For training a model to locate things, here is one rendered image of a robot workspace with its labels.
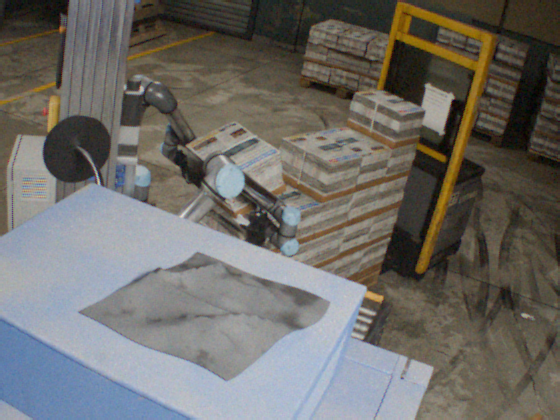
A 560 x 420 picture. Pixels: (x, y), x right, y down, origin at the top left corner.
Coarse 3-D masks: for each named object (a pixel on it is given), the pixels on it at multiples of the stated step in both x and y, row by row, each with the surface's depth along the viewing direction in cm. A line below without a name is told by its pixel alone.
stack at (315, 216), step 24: (288, 192) 358; (360, 192) 378; (216, 216) 325; (312, 216) 352; (336, 216) 370; (360, 216) 389; (312, 240) 364; (336, 240) 380; (360, 240) 403; (312, 264) 374; (336, 264) 395
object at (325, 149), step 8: (296, 136) 369; (304, 136) 371; (312, 136) 374; (320, 136) 376; (296, 144) 357; (304, 144) 360; (312, 144) 362; (320, 144) 365; (328, 144) 367; (336, 144) 370; (312, 152) 352; (320, 152) 354; (328, 152) 356; (336, 152) 359; (344, 152) 361; (352, 152) 363; (328, 160) 345; (336, 160) 348; (344, 160) 350
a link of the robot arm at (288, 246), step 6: (276, 234) 275; (270, 240) 276; (276, 240) 274; (282, 240) 271; (288, 240) 270; (294, 240) 271; (276, 246) 274; (282, 246) 271; (288, 246) 270; (294, 246) 271; (288, 252) 271; (294, 252) 273
